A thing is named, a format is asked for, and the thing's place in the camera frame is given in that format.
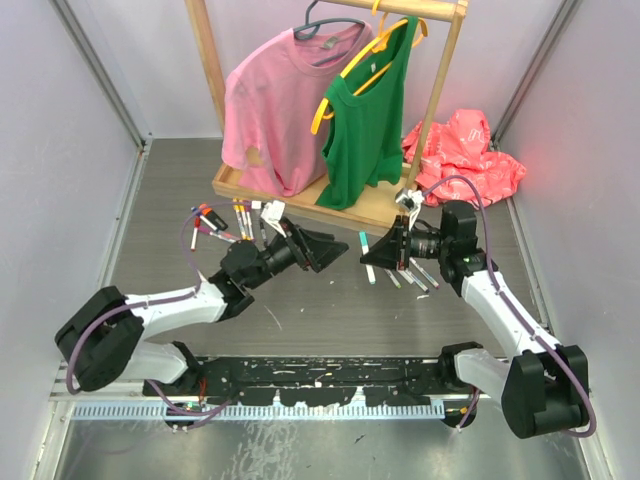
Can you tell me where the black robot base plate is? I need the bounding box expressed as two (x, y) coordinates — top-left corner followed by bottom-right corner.
(143, 357), (475, 408)

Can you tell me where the crumpled coral pink cloth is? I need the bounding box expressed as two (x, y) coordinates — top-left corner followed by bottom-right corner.
(416, 109), (527, 207)

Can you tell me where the thin white pen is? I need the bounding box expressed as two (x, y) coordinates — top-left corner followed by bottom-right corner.
(407, 270), (430, 294)

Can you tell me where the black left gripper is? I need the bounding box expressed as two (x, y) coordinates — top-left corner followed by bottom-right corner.
(246, 218), (347, 291)

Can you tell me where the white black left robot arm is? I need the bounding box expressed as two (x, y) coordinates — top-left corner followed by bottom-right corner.
(54, 218), (349, 396)

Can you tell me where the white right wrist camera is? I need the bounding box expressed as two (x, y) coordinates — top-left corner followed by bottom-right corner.
(395, 188), (425, 230)

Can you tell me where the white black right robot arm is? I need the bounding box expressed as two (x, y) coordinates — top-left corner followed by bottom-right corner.
(360, 201), (594, 439)

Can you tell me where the teal capped white marker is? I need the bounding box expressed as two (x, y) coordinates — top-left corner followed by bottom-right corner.
(358, 230), (377, 286)

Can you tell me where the yellow clothes hanger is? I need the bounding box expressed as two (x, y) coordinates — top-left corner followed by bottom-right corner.
(310, 0), (430, 136)

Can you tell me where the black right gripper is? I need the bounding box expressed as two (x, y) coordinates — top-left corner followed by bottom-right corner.
(360, 216), (451, 272)

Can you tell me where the pink t-shirt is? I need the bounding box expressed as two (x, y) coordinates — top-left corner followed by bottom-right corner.
(221, 23), (373, 197)

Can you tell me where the green tank top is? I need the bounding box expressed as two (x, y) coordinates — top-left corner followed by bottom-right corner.
(311, 16), (428, 210)

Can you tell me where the slotted cable duct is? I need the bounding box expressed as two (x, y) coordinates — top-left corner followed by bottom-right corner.
(71, 400), (445, 421)

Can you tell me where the grey clothes hanger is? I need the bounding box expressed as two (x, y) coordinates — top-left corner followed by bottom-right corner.
(293, 0), (368, 67)

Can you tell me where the wooden clothes rack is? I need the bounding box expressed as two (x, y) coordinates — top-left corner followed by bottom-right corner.
(187, 1), (468, 241)

